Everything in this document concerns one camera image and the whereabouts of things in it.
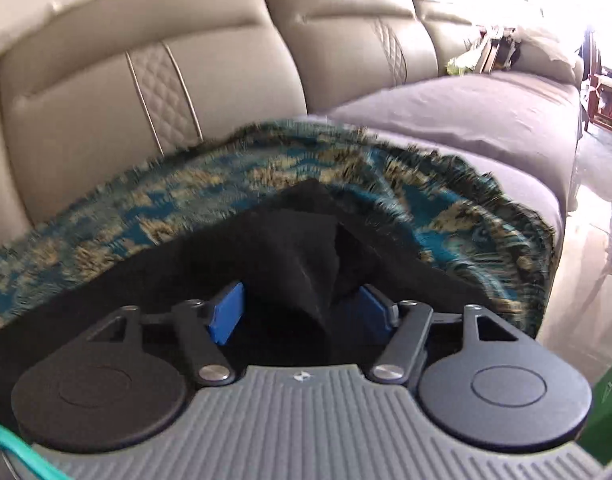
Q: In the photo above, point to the beige leather sofa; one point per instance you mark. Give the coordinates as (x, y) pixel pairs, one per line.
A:
(85, 110)

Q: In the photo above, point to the wooden side table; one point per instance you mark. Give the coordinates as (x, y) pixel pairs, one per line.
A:
(603, 95)

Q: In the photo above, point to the wooden frame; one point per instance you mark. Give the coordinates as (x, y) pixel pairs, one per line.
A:
(496, 50)

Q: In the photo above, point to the grey seat cover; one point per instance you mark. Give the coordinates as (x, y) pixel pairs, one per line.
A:
(461, 115)

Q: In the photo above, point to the teal gold patterned blanket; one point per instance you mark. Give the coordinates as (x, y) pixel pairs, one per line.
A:
(135, 195)

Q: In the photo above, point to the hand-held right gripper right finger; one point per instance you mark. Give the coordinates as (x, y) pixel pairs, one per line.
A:
(376, 310)

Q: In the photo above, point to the green box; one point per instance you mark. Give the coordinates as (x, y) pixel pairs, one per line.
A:
(608, 410)

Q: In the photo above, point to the white cushion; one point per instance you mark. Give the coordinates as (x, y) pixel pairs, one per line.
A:
(546, 52)

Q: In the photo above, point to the black pants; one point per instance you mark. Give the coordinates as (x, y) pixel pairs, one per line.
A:
(286, 240)

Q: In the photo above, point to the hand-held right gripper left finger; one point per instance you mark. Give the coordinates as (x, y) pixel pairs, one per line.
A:
(225, 317)

